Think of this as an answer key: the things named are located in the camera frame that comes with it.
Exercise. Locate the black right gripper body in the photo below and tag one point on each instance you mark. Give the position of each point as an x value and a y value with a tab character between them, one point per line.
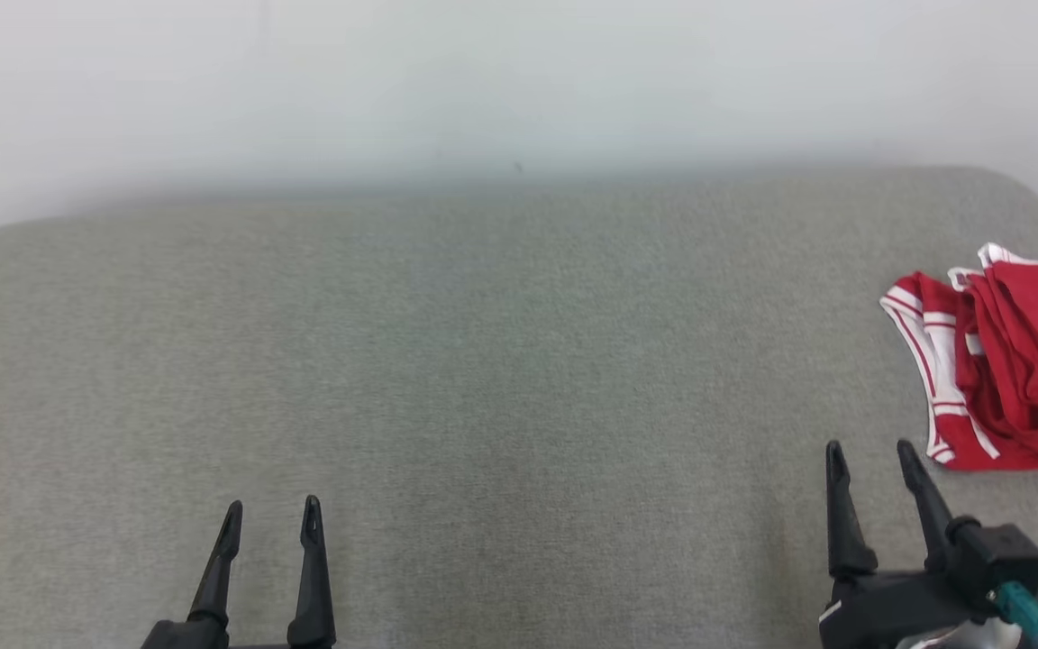
888	608

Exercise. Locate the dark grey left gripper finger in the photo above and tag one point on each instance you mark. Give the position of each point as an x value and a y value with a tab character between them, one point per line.
314	586
217	577

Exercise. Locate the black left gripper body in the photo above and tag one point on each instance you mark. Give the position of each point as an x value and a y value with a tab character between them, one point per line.
186	638

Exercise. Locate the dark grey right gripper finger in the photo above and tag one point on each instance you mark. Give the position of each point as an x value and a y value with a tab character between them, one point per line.
929	505
843	532

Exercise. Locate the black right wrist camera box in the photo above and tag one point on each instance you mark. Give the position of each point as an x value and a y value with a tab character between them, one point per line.
997	550

